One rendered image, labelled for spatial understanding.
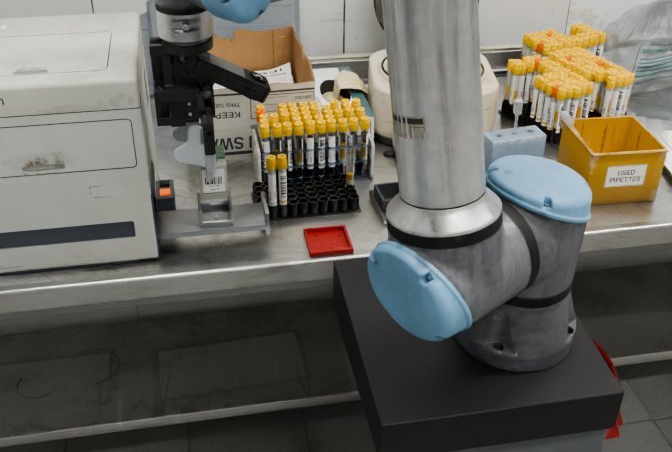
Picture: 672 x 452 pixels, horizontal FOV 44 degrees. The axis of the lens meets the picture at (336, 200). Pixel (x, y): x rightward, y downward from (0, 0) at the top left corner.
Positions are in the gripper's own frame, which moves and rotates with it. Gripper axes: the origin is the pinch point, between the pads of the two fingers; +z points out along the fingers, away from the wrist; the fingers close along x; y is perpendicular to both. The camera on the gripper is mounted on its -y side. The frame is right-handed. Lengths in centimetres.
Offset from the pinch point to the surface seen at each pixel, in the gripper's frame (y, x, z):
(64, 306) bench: 23.3, 8.4, 17.1
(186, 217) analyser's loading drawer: 4.6, -0.9, 9.5
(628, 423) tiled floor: -102, -26, 101
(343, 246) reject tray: -19.0, 5.6, 13.3
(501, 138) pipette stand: -48.6, -7.2, 3.5
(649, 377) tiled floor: -116, -41, 101
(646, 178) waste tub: -72, 1, 9
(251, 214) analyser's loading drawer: -5.4, -0.1, 9.5
